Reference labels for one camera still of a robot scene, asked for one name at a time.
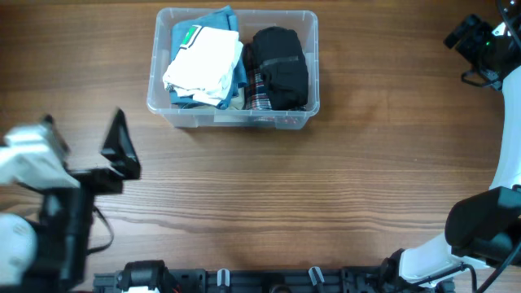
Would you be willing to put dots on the white t-shirt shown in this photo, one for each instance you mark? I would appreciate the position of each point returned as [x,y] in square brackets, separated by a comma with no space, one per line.
[203,68]

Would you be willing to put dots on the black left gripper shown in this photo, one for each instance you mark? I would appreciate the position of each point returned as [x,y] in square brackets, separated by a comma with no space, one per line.
[116,151]

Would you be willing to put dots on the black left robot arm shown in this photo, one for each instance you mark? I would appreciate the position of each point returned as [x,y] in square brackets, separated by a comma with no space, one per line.
[49,255]

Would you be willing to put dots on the cream cloth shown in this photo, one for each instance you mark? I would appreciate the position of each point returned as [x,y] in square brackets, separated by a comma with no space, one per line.
[234,101]

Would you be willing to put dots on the blue denim jeans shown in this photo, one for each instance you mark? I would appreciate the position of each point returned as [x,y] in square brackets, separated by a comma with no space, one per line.
[226,19]

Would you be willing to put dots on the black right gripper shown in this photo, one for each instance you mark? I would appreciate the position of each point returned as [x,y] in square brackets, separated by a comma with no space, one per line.
[468,45]

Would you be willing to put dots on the white label on container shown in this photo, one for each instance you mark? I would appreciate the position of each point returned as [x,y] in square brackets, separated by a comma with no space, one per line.
[231,119]

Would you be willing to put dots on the plaid shirt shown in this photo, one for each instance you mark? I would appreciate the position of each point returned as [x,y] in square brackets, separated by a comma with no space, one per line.
[256,97]

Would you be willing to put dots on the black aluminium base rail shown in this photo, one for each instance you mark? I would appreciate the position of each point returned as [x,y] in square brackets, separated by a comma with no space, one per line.
[346,280]

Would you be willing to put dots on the clear plastic storage container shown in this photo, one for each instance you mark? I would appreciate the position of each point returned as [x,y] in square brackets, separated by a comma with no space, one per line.
[305,23]

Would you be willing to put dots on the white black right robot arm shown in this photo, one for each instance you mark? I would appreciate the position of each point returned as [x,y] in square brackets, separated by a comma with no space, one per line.
[474,123]

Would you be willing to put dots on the black garment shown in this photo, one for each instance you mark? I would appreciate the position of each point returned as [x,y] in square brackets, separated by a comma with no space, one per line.
[279,56]

